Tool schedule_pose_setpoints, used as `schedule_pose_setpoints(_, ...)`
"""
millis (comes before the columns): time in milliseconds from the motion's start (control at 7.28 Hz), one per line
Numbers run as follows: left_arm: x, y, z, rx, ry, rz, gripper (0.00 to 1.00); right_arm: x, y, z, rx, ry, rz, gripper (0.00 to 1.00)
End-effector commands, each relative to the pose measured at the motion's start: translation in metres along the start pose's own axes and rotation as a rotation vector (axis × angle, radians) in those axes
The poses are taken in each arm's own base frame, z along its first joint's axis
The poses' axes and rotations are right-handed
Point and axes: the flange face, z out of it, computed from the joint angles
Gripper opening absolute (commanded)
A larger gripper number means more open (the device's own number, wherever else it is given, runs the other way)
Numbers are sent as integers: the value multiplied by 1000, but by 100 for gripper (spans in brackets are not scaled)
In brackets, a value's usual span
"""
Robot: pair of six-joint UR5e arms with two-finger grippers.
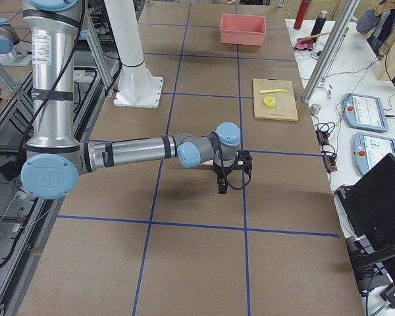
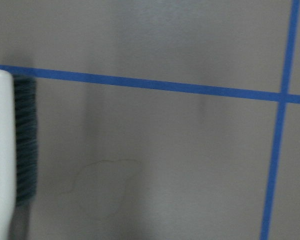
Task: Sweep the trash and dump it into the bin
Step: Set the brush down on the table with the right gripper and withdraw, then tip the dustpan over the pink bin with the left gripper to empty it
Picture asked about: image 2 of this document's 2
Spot white brush black bristles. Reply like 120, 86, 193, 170
0, 69, 38, 240

